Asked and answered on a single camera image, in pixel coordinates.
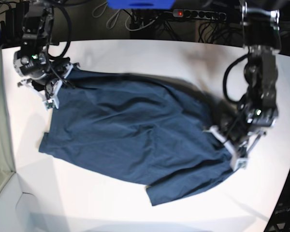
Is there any black power strip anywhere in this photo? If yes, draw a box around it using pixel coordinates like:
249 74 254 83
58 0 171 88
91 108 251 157
172 9 227 21

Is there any dark blue t-shirt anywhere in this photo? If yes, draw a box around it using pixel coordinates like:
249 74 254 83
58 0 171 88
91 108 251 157
39 70 233 206

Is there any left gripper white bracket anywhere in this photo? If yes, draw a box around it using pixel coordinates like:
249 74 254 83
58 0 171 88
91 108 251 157
203 125 266 170

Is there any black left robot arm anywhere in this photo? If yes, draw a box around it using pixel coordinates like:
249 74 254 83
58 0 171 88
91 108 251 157
206 0 281 171

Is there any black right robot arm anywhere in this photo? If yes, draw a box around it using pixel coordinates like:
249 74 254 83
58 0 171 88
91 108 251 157
13 0 79 110

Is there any black computer tower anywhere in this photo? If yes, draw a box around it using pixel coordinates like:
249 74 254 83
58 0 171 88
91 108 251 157
5 1 29 43

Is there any white cable loop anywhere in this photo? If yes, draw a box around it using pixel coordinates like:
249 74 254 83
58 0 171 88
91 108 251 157
91 4 123 29

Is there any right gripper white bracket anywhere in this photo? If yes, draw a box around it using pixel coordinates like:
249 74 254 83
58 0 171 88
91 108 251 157
17 63 80 110

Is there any blue plastic bin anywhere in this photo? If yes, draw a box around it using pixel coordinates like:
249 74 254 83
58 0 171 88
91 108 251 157
107 0 175 10

